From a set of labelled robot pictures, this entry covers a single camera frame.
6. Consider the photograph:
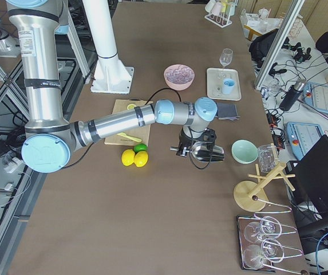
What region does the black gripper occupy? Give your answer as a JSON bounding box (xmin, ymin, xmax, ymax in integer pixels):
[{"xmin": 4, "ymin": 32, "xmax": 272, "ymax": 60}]
[{"xmin": 176, "ymin": 129, "xmax": 216, "ymax": 156}]

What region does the metal ice scoop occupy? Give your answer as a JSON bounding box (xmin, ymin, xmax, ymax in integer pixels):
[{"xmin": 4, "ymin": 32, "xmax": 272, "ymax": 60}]
[{"xmin": 170, "ymin": 142, "xmax": 224, "ymax": 162}]

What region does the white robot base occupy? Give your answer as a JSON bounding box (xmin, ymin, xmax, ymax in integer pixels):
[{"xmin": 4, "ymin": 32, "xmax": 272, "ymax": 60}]
[{"xmin": 83, "ymin": 1, "xmax": 134, "ymax": 95}]

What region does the pile of ice cubes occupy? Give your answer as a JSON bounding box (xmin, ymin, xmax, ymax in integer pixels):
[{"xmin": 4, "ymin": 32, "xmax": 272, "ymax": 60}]
[{"xmin": 165, "ymin": 66, "xmax": 195, "ymax": 84}]

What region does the blue cup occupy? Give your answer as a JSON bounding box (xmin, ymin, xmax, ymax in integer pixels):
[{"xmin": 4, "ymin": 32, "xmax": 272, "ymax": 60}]
[{"xmin": 222, "ymin": 78, "xmax": 235, "ymax": 95}]

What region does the wooden cup stand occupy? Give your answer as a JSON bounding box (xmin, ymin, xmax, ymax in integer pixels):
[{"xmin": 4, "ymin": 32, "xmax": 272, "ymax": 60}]
[{"xmin": 233, "ymin": 143, "xmax": 296, "ymax": 212}]

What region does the clear measuring cup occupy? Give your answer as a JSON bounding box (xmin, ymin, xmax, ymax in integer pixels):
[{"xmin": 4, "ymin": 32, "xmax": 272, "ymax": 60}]
[{"xmin": 258, "ymin": 144, "xmax": 278, "ymax": 173}]

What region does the white cup rack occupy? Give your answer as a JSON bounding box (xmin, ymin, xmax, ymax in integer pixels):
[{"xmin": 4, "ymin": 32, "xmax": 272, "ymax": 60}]
[{"xmin": 204, "ymin": 0, "xmax": 238, "ymax": 28}]

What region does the bamboo cutting board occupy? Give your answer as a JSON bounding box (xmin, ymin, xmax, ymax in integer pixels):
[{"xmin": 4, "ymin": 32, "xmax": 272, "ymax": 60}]
[{"xmin": 104, "ymin": 99, "xmax": 151, "ymax": 146}]

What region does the lower whole lemon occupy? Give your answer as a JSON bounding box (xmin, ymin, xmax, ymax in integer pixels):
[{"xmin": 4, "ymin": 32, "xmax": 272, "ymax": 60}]
[{"xmin": 134, "ymin": 151, "xmax": 148, "ymax": 167}]

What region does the whole lemon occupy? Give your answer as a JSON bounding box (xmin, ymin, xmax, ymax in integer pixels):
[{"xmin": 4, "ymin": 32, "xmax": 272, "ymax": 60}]
[
  {"xmin": 121, "ymin": 149, "xmax": 136, "ymax": 166},
  {"xmin": 134, "ymin": 151, "xmax": 148, "ymax": 167}
]

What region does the green lime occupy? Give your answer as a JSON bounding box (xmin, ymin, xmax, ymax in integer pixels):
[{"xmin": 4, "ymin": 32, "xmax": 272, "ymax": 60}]
[{"xmin": 133, "ymin": 143, "xmax": 148, "ymax": 153}]

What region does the grey folded cloth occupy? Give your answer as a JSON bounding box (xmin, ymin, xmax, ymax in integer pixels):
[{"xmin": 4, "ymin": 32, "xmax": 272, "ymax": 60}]
[{"xmin": 216, "ymin": 103, "xmax": 240, "ymax": 121}]

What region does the upper whole lemon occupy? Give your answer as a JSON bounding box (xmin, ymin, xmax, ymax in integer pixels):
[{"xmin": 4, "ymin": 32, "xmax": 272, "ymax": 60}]
[{"xmin": 121, "ymin": 149, "xmax": 136, "ymax": 166}]

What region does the green bowl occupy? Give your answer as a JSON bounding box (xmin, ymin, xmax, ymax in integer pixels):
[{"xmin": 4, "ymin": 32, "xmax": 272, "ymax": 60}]
[{"xmin": 231, "ymin": 140, "xmax": 258, "ymax": 164}]

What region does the yellow plastic knife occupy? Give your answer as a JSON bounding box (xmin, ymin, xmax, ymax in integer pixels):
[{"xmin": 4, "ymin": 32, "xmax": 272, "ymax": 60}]
[{"xmin": 117, "ymin": 132, "xmax": 142, "ymax": 143}]

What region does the lemon half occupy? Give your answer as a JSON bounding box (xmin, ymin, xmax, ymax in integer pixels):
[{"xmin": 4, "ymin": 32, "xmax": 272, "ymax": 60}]
[{"xmin": 127, "ymin": 104, "xmax": 137, "ymax": 110}]

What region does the pink bowl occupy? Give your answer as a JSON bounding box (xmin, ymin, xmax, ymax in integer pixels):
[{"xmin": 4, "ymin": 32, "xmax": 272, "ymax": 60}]
[{"xmin": 164, "ymin": 64, "xmax": 195, "ymax": 91}]

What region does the cream serving tray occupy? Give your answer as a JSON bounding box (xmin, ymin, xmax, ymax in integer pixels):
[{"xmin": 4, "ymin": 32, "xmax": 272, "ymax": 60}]
[{"xmin": 206, "ymin": 68, "xmax": 242, "ymax": 101}]

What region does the clear wine glass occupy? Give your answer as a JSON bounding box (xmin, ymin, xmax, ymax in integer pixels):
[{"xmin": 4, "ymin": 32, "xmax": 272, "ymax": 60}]
[{"xmin": 219, "ymin": 48, "xmax": 233, "ymax": 68}]

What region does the black glass tray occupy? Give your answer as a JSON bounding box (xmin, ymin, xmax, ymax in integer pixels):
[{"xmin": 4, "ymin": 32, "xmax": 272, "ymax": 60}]
[{"xmin": 235, "ymin": 214, "xmax": 307, "ymax": 271}]

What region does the blue teach pendant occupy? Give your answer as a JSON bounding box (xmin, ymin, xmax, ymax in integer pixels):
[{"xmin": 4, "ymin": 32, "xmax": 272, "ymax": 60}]
[
  {"xmin": 286, "ymin": 122, "xmax": 323, "ymax": 160},
  {"xmin": 303, "ymin": 82, "xmax": 328, "ymax": 115}
]

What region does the black water bottle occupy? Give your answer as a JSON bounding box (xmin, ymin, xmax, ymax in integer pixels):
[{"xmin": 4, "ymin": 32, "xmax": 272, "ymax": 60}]
[{"xmin": 279, "ymin": 78, "xmax": 307, "ymax": 112}]

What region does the black bag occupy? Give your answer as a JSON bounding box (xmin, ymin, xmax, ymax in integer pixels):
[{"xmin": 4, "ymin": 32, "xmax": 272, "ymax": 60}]
[{"xmin": 249, "ymin": 29, "xmax": 290, "ymax": 76}]

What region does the black monitor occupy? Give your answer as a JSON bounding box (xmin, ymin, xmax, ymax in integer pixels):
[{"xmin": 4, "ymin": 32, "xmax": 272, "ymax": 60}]
[{"xmin": 293, "ymin": 135, "xmax": 328, "ymax": 213}]

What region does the aluminium frame post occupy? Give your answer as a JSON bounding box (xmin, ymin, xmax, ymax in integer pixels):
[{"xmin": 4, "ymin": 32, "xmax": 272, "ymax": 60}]
[{"xmin": 254, "ymin": 0, "xmax": 305, "ymax": 91}]

